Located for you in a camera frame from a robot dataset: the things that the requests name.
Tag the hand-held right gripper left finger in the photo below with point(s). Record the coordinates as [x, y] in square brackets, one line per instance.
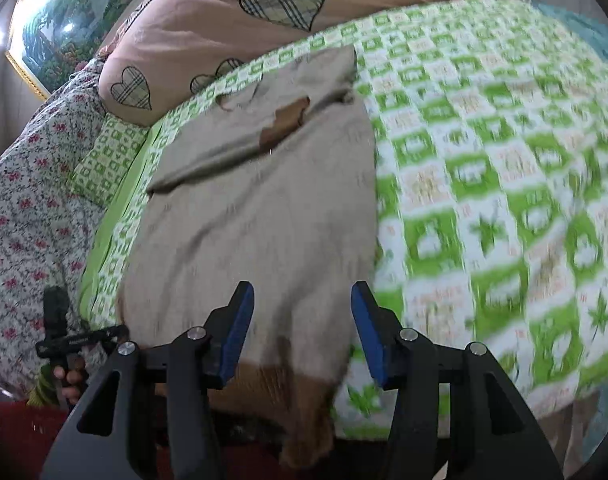
[235, 340]

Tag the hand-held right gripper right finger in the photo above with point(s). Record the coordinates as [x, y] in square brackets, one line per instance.
[370, 336]

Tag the beige knitted sweater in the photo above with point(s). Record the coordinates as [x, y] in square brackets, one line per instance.
[264, 220]

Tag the person's left hand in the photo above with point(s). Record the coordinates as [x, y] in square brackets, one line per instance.
[73, 377]

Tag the floral print quilt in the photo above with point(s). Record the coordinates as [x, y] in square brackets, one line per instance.
[29, 220]

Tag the small green patterned pillow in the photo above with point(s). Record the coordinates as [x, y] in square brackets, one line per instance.
[106, 160]

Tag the green patterned blanket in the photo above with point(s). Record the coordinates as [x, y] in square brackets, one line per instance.
[484, 170]

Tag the framed landscape painting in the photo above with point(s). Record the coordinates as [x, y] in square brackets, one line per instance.
[59, 20]

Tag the pink heart print pillow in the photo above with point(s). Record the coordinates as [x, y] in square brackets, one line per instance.
[224, 25]

